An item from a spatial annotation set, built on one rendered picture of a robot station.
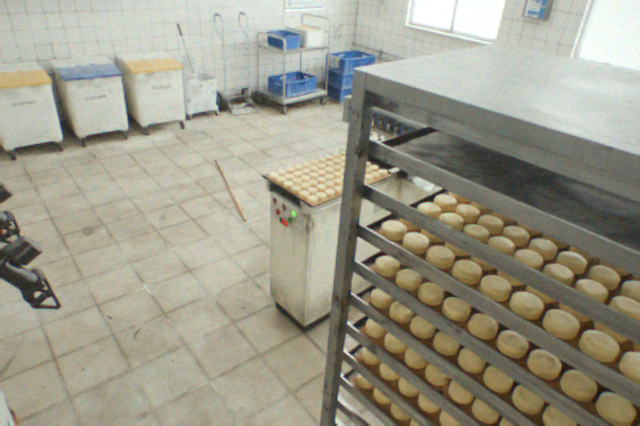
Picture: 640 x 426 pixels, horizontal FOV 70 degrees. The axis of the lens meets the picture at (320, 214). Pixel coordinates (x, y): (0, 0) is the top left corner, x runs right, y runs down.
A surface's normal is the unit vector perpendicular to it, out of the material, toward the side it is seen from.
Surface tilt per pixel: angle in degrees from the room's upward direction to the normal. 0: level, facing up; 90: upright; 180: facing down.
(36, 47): 90
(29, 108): 91
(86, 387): 0
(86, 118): 90
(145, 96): 92
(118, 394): 0
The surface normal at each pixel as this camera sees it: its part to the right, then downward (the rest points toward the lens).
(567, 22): -0.78, 0.28
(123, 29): 0.62, 0.44
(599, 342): 0.06, -0.86
